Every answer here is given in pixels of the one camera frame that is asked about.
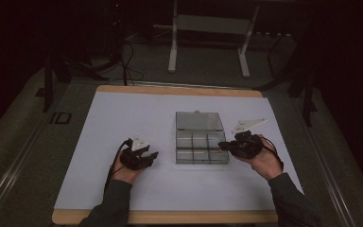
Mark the white table mat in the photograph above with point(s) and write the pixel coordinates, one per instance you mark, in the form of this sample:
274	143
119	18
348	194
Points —
157	113

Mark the black floor bracket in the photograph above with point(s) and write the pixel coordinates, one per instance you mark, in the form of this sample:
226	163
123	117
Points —
61	117

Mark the person's right hand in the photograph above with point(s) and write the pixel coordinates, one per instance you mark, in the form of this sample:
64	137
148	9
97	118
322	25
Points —
266	164

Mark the white metal stand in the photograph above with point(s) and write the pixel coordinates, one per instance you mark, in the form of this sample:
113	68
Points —
212	24

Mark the clear plastic compartment box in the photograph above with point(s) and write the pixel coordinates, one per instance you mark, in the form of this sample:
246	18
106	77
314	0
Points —
200	138

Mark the metal floor rail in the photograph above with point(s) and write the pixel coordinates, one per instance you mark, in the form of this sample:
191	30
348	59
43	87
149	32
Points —
9	176
327	176

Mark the black angled stand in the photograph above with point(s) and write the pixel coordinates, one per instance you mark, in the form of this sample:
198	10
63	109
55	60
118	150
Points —
307	91

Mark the black pole stand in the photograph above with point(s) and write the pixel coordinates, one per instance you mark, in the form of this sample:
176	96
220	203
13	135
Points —
119	38

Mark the black tripod stand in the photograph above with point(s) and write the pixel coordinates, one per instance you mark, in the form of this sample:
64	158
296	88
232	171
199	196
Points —
61	67

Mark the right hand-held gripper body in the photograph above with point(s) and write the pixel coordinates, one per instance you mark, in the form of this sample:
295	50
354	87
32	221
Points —
249	146

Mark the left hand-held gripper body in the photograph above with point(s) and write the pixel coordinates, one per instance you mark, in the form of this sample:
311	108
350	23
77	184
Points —
134	156

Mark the person's left hand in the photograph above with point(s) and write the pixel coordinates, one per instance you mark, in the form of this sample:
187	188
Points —
126	174

